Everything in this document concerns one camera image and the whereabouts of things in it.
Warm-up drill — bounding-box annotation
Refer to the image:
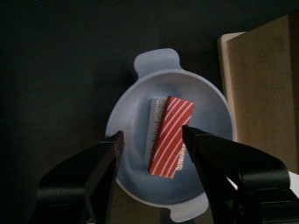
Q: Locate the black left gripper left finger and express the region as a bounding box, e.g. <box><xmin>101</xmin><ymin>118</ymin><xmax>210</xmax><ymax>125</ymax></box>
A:
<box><xmin>26</xmin><ymin>130</ymin><xmax>125</xmax><ymax>224</ymax></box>

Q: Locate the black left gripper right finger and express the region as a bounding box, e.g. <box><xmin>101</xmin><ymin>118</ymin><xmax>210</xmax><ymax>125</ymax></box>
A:
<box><xmin>181</xmin><ymin>125</ymin><xmax>299</xmax><ymax>224</ymax></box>

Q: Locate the red white striped block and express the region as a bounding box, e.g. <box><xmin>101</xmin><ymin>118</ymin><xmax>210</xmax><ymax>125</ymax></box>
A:
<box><xmin>146</xmin><ymin>95</ymin><xmax>194</xmax><ymax>179</ymax></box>

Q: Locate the tan wooden board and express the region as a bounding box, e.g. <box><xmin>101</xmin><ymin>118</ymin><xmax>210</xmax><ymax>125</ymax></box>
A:
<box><xmin>216</xmin><ymin>14</ymin><xmax>299</xmax><ymax>175</ymax></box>

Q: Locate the light blue plastic bowl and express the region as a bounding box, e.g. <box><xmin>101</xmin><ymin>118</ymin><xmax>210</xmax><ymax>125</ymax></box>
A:
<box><xmin>103</xmin><ymin>48</ymin><xmax>237</xmax><ymax>224</ymax></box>

